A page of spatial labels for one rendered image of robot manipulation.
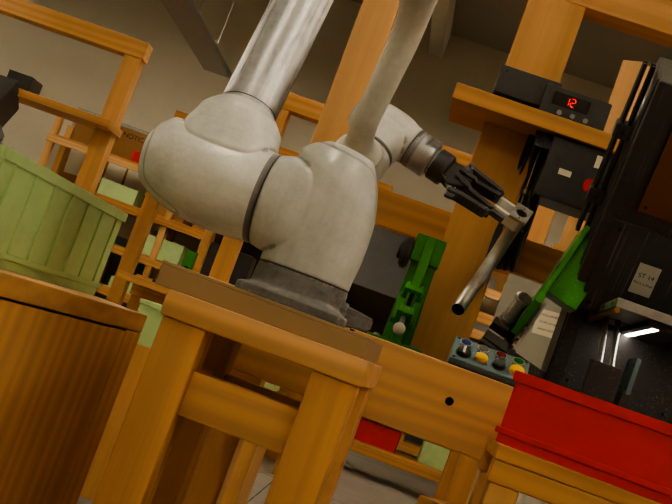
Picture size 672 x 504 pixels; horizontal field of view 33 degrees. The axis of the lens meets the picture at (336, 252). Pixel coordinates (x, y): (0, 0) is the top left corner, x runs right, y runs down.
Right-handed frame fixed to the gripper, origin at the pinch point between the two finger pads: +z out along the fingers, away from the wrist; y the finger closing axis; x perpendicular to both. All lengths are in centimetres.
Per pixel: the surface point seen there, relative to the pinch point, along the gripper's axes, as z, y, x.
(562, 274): 16.6, -11.8, -4.1
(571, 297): 20.8, -13.8, -2.1
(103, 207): -59, -70, -1
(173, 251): -283, 577, 718
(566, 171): 4.6, 23.3, -2.3
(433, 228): -14.0, 17.4, 29.9
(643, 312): 32.4, -24.5, -17.6
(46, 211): -58, -90, -15
